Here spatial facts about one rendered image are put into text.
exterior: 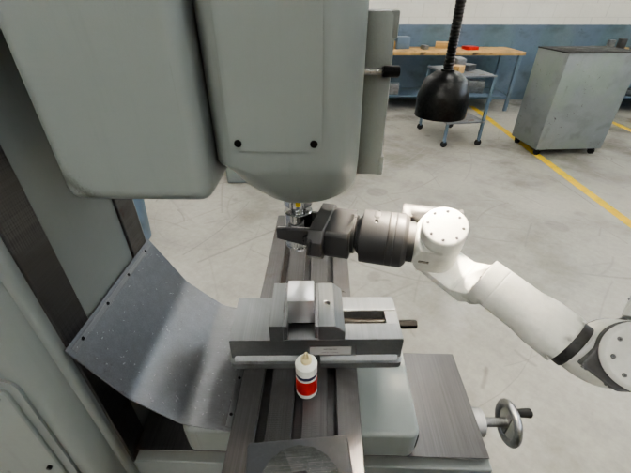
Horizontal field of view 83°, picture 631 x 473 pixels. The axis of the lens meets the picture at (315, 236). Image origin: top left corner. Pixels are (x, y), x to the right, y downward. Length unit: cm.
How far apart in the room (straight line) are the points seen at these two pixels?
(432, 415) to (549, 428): 110
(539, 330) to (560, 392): 164
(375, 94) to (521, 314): 35
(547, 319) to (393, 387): 45
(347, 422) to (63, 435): 51
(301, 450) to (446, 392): 62
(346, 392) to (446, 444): 31
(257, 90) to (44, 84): 23
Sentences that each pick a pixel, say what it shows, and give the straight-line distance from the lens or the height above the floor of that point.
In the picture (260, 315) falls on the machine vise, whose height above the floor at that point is 100.
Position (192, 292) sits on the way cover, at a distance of 96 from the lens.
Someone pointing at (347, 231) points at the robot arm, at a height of 126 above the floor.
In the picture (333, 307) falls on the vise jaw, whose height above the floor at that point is 104.
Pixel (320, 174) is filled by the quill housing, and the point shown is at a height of 137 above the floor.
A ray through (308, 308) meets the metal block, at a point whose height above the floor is 106.
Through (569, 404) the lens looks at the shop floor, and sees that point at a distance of 217.
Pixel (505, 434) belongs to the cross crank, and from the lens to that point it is 119.
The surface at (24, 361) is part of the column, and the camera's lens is 72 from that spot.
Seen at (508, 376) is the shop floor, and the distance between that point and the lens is 213.
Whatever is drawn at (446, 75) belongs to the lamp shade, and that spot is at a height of 147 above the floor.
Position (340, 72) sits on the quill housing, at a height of 149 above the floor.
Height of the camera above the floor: 156
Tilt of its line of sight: 34 degrees down
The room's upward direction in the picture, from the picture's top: straight up
